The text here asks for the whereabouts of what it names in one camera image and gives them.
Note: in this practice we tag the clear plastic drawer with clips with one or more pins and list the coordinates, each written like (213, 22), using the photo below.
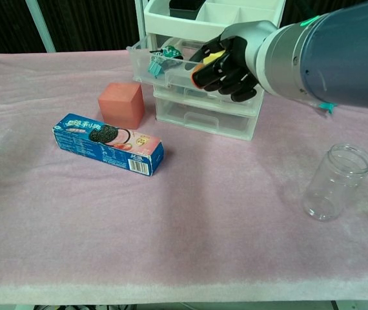
(143, 69)

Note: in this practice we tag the clear plastic jar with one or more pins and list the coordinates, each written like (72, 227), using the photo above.
(335, 184)

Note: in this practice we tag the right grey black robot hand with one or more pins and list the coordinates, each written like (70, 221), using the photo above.
(235, 64)

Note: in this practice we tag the blue Oreo cookie box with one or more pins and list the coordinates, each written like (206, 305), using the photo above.
(106, 145)

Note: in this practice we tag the pink cloth table cover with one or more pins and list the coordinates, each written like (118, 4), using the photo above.
(74, 226)

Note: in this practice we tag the white plastic drawer organizer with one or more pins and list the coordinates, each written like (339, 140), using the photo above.
(171, 29)

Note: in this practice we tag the right blue robot arm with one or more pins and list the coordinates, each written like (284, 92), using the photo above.
(332, 58)

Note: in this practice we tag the white metal frame pole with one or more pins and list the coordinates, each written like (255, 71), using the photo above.
(42, 29)
(140, 19)

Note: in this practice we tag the teal binder clip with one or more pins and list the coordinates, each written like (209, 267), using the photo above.
(155, 66)

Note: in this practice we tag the pink foam cube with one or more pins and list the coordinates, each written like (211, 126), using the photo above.
(121, 105)

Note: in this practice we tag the yellow sponge block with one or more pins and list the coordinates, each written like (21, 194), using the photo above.
(213, 57)

